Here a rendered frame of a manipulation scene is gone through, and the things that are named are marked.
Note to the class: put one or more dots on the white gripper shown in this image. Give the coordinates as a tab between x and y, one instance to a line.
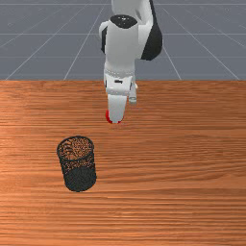
117	96

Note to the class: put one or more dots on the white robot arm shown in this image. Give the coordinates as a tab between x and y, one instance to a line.
128	38

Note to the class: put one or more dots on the red ball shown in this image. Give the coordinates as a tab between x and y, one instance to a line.
107	117

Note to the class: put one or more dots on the dark mesh basket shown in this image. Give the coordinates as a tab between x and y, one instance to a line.
78	173

